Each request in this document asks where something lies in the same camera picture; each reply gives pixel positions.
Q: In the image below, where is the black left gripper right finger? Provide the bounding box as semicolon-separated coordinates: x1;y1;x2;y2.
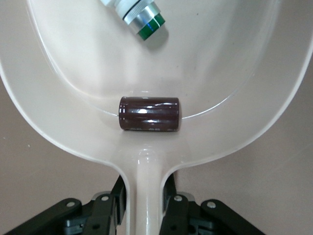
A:
158;172;267;235

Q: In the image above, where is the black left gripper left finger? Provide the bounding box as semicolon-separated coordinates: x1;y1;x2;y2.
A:
4;175;127;235

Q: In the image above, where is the dark brown cylindrical capacitor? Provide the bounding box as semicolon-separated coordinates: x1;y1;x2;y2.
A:
118;96;183;132

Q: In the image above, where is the beige plastic dustpan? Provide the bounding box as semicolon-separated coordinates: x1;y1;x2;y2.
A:
0;0;313;235

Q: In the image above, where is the white green push button switch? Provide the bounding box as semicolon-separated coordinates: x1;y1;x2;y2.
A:
99;0;170;41

